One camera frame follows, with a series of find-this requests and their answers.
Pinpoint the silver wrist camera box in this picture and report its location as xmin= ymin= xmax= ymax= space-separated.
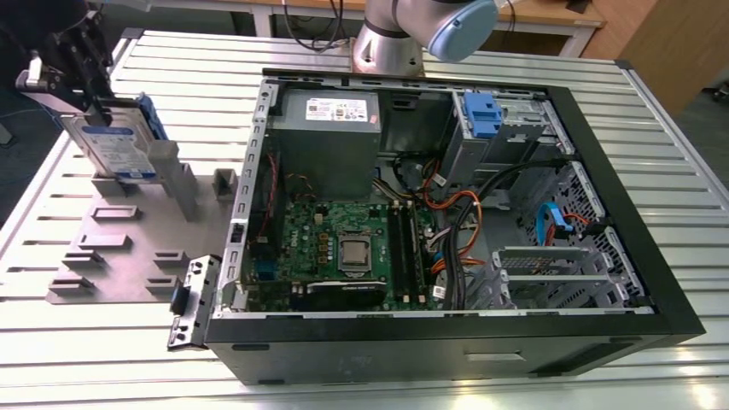
xmin=13 ymin=50 xmax=88 ymax=115

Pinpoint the silver hinged card bracket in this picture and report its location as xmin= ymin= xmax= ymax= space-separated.
xmin=167 ymin=254 xmax=224 ymax=352

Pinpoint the silver disk bay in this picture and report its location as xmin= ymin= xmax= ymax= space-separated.
xmin=489 ymin=245 xmax=654 ymax=311

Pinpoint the grey thin wire bundle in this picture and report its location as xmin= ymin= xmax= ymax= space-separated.
xmin=426 ymin=228 xmax=457 ymax=257

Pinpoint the orange power wire black plug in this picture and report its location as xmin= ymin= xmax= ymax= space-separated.
xmin=561 ymin=213 xmax=614 ymax=238

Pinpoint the wooden desk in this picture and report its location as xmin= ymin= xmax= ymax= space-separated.
xmin=494 ymin=0 xmax=606 ymax=59

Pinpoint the grey parts rack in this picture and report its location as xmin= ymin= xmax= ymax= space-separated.
xmin=48 ymin=140 xmax=240 ymax=307

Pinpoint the grey power supply unit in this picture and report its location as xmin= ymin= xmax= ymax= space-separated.
xmin=266 ymin=89 xmax=382 ymax=202

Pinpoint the CPU socket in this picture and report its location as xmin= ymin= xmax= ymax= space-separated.
xmin=333 ymin=230 xmax=378 ymax=275

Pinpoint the blue data wire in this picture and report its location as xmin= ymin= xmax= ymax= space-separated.
xmin=537 ymin=203 xmax=573 ymax=249

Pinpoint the silver CPU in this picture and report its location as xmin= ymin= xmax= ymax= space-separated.
xmin=340 ymin=239 xmax=372 ymax=265

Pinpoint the thin red wire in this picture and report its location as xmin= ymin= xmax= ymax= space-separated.
xmin=265 ymin=151 xmax=284 ymax=240

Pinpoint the silver optical drive cage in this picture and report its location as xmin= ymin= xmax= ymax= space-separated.
xmin=442 ymin=87 xmax=574 ymax=193

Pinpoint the black RAM stick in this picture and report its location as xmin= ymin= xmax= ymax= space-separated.
xmin=401 ymin=200 xmax=428 ymax=302

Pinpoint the green motherboard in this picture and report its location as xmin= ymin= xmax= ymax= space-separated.
xmin=241 ymin=198 xmax=450 ymax=313

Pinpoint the orange yellow wire bundle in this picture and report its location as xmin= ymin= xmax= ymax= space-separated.
xmin=424 ymin=190 xmax=485 ymax=278

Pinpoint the black cable bundle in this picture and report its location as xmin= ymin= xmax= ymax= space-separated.
xmin=442 ymin=157 xmax=570 ymax=308

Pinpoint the wooden cabinet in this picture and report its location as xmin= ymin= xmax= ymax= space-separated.
xmin=580 ymin=0 xmax=729 ymax=116

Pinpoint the black graphics card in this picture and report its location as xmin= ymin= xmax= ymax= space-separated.
xmin=288 ymin=279 xmax=388 ymax=313

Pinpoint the hard disk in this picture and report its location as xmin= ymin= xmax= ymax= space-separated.
xmin=59 ymin=94 xmax=169 ymax=183

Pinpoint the black PC case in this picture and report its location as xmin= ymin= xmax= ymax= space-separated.
xmin=201 ymin=66 xmax=708 ymax=388

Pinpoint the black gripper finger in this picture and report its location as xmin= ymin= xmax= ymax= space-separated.
xmin=51 ymin=25 xmax=116 ymax=127

